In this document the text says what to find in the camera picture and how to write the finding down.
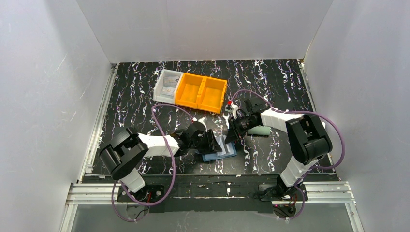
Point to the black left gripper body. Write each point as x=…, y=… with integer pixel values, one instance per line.
x=211, y=142

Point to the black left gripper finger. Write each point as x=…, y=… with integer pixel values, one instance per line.
x=215, y=145
x=209, y=142

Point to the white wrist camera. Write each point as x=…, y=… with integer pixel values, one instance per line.
x=202, y=120
x=231, y=108

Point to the aluminium front rail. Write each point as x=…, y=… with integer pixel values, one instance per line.
x=317, y=192

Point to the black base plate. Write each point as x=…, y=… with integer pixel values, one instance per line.
x=148, y=194
x=269, y=192

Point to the credit card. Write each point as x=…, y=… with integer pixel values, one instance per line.
x=168, y=92
x=171, y=81

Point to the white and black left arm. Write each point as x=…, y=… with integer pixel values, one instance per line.
x=122, y=154

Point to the green card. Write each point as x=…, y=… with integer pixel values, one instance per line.
x=259, y=131

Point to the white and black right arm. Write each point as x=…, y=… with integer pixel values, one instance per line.
x=307, y=136

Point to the white plastic bin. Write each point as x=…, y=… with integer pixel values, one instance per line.
x=157, y=96

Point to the aluminium left rail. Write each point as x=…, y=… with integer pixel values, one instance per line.
x=98, y=126

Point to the left orange plastic bin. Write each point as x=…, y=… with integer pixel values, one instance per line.
x=188, y=90

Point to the black flat box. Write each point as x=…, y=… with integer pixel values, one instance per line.
x=113, y=137

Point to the right orange plastic bin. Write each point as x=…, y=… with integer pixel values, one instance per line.
x=212, y=93

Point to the silver wrench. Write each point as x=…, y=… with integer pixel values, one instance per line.
x=226, y=117

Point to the aluminium rail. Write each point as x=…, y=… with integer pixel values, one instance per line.
x=98, y=126
x=317, y=192

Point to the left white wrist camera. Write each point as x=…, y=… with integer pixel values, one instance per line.
x=202, y=120

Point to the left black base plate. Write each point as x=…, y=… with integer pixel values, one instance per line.
x=148, y=194

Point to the blue card holder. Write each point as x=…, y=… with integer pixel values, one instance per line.
x=228, y=150

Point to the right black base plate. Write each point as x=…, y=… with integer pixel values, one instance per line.
x=269, y=192

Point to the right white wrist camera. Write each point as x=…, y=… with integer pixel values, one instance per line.
x=231, y=108

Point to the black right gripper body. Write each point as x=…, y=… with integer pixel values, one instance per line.
x=233, y=128

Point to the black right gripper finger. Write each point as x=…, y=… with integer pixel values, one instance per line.
x=239, y=133
x=230, y=134

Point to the orange plastic bin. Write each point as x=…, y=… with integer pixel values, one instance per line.
x=212, y=93
x=188, y=90

